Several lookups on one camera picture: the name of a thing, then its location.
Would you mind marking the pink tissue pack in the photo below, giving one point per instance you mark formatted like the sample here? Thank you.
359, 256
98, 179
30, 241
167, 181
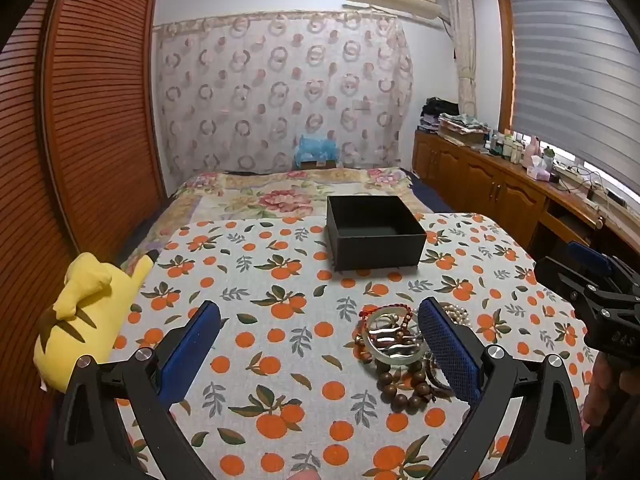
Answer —
539, 170

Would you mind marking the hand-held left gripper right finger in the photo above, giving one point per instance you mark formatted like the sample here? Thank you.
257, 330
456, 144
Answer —
450, 350

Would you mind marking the black square box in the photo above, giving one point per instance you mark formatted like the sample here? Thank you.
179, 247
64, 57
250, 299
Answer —
380, 252

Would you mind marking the blue plush on bed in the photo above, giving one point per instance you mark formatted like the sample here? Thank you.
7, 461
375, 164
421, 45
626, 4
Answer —
315, 149

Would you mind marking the stack of patterned folded cloths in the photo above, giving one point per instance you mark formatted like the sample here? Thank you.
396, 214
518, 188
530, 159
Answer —
462, 127

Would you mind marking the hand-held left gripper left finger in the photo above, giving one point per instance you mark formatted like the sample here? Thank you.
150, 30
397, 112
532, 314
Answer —
192, 340

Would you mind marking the person's right hand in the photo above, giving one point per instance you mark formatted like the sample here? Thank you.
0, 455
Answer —
602, 390

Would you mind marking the dark blue bed sheet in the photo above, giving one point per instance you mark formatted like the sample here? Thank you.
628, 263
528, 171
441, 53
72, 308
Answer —
432, 200

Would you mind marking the beige tied window curtain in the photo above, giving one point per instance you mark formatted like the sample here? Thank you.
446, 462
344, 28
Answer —
465, 50

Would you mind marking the white wall socket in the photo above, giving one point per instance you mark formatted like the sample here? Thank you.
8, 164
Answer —
361, 106

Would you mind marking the wooden louvred wardrobe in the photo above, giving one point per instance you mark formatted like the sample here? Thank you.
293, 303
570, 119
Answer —
100, 110

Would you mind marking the group of toiletry bottles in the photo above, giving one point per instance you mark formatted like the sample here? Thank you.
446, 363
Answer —
507, 149

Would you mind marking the long wooden cabinet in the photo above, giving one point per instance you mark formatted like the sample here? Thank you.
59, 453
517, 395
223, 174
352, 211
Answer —
480, 175

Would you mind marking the yellow plush toy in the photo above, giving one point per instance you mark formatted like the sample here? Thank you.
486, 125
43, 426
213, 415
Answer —
85, 310

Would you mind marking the orange fruit print tablecloth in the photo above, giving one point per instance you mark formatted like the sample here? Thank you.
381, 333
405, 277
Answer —
280, 310

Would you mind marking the small cardboard box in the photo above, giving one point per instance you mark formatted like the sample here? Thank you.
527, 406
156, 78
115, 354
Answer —
317, 164

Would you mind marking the wooden window frame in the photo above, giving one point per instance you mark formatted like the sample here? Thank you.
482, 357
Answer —
505, 60

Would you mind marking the white power strip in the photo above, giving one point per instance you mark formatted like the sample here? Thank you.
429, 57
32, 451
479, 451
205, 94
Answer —
569, 172

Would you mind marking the grey striped window blind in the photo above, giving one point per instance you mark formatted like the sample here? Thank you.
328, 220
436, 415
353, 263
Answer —
575, 85

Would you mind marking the pale jade bangle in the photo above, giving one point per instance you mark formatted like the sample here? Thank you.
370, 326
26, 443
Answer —
395, 357

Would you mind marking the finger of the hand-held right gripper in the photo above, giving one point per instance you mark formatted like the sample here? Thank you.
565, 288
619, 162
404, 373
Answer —
590, 256
565, 277

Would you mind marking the floral bed blanket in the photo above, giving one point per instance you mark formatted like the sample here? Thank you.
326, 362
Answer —
260, 195

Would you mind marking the stack of dark folded clothes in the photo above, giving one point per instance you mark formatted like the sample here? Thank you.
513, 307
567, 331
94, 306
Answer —
439, 110

